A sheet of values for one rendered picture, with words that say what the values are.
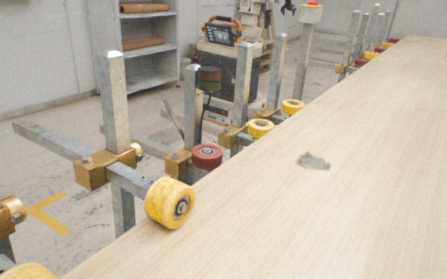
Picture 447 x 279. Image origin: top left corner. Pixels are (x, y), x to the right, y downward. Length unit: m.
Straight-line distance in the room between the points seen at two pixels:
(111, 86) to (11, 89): 2.96
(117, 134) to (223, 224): 0.28
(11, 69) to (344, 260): 3.28
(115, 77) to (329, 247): 0.49
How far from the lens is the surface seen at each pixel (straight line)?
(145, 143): 1.00
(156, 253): 0.59
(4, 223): 0.64
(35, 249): 2.05
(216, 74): 0.81
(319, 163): 0.85
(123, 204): 0.79
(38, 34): 3.64
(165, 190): 0.59
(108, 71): 0.66
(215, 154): 0.84
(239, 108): 1.10
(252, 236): 0.62
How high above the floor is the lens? 1.32
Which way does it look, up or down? 26 degrees down
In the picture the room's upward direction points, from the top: 4 degrees clockwise
